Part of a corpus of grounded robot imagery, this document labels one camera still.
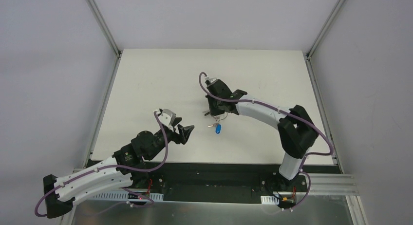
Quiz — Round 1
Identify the silver keyring with clips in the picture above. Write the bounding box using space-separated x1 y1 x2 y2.
203 111 228 121

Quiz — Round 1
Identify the blue capped key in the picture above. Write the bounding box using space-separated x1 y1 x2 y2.
207 119 222 134

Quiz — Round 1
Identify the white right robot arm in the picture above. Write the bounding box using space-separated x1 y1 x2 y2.
205 78 319 191

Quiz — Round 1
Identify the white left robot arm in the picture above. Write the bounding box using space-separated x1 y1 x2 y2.
35 109 195 219

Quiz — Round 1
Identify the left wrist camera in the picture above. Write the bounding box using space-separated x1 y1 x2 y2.
154 109 176 129

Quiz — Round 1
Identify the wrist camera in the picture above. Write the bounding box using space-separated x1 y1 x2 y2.
204 76 218 86
154 109 176 129

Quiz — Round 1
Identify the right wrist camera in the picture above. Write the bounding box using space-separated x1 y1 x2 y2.
204 76 218 86

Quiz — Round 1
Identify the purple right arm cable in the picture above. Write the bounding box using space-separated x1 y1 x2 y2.
198 72 335 172

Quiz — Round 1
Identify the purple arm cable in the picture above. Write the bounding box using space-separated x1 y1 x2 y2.
34 111 169 217
198 72 335 172

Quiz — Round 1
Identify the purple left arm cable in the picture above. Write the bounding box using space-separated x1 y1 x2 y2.
34 111 169 217

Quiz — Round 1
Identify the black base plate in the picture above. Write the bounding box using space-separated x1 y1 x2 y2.
130 163 307 204

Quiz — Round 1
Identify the left white slotted cable duct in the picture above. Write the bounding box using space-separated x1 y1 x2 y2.
88 190 164 202

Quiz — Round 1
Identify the white slotted cable duct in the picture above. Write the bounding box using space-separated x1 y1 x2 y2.
88 190 164 202
260 195 280 205

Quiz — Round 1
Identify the right white slotted cable duct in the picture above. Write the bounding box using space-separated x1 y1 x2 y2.
260 195 280 205

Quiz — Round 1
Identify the aluminium frame rail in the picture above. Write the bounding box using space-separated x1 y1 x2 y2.
309 173 359 196

